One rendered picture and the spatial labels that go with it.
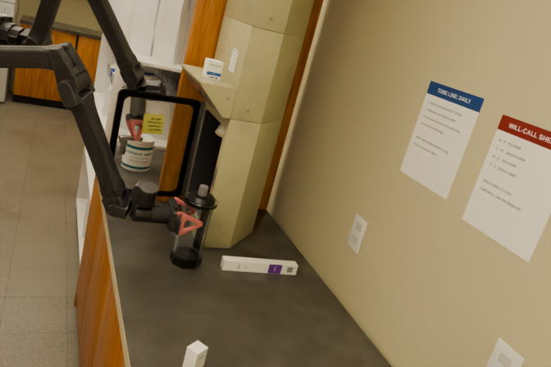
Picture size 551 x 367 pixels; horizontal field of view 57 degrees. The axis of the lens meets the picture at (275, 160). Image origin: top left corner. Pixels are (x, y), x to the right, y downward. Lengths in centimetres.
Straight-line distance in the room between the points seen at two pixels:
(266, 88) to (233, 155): 25
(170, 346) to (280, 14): 101
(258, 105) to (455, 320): 86
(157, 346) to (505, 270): 84
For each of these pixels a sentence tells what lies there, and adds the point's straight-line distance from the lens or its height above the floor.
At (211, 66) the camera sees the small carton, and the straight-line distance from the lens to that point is 168.
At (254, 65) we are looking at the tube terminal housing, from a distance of 162.
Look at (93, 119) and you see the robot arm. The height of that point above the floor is 137.
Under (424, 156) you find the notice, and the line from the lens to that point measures 147.
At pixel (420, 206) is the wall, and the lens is 146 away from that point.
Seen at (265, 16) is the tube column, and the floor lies 175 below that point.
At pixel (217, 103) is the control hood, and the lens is 161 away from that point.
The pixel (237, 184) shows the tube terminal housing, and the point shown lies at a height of 119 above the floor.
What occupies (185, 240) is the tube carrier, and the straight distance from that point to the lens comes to 161.
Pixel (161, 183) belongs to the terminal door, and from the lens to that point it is 199.
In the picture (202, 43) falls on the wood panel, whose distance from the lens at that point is 195.
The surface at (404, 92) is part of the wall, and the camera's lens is 158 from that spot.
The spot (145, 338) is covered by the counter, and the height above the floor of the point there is 94.
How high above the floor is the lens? 176
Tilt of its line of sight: 16 degrees down
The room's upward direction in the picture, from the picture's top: 15 degrees clockwise
